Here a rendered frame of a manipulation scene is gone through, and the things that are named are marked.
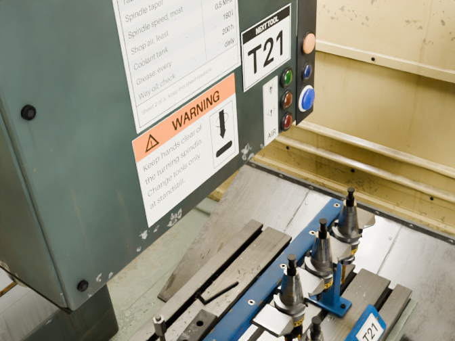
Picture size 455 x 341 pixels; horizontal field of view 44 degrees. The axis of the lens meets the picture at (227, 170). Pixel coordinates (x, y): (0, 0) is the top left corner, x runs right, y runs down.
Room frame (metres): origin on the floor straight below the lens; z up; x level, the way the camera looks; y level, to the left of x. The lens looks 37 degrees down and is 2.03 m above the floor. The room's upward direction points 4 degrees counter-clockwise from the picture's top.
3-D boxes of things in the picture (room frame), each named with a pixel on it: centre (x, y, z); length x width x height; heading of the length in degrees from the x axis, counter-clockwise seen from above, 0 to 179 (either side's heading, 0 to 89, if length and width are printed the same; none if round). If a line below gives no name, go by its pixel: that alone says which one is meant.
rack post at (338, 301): (0.94, -0.23, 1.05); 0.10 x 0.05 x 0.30; 51
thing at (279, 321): (0.65, -0.06, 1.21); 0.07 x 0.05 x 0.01; 51
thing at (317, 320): (0.55, -0.12, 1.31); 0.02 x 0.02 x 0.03
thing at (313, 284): (0.73, -0.13, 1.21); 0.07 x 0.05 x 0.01; 51
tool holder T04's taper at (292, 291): (0.69, -0.10, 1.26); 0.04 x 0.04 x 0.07
